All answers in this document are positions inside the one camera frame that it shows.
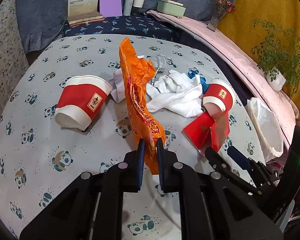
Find red envelope packet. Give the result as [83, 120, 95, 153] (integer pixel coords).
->
[183, 111, 230, 152]

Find orange snack wrapper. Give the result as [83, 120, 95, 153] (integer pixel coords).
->
[119, 38, 165, 175]

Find white plastic trash bag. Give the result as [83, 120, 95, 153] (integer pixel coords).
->
[245, 98, 284, 162]

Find pink cloth shelf cover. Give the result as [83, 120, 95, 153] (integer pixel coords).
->
[147, 10, 296, 148]

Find right red paper cup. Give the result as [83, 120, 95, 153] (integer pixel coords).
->
[203, 79, 236, 118]

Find red paper cup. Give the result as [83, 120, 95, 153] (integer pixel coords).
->
[203, 79, 236, 118]
[55, 75, 112, 130]

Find white crumpled cloth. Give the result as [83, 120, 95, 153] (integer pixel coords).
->
[146, 70, 203, 118]

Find white folded paper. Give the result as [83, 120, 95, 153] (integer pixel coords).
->
[109, 68, 126, 103]

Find panda print tablecloth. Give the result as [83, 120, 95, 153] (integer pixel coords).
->
[0, 34, 265, 239]

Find left red paper cup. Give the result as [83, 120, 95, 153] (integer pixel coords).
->
[55, 75, 112, 130]

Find blue crumpled item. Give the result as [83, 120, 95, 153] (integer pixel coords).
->
[187, 68, 210, 94]

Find green plant white pot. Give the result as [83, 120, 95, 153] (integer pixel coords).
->
[251, 19, 300, 95]

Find navy floral cloth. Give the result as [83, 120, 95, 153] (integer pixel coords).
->
[63, 15, 180, 42]

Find mint green box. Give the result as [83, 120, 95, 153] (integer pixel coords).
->
[157, 0, 186, 17]

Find glass vase pink flowers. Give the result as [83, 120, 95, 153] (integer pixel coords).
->
[207, 0, 235, 32]

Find purple card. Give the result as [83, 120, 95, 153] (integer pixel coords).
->
[99, 0, 122, 17]

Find white jar dark base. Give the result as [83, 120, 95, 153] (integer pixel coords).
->
[132, 0, 145, 16]

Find slim white bottle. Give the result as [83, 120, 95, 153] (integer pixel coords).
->
[122, 0, 134, 16]

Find beige open card box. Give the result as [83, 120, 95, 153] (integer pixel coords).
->
[67, 0, 103, 27]

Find grey drawstring pouch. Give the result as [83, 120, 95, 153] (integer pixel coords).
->
[149, 55, 177, 73]

